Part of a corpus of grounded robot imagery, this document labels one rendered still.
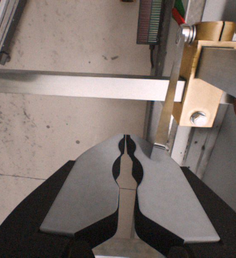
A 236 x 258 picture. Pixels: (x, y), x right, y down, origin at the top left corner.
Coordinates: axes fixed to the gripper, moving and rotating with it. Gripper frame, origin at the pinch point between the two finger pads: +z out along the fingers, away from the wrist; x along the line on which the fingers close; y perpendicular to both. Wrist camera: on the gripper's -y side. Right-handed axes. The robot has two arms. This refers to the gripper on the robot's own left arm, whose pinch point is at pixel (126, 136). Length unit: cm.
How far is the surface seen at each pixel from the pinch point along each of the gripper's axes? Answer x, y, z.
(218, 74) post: 8.9, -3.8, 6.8
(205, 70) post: 8.9, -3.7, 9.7
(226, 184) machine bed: 30.7, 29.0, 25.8
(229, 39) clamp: 12.1, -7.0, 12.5
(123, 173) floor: 4, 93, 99
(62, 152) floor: -45, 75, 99
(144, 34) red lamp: 3.4, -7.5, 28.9
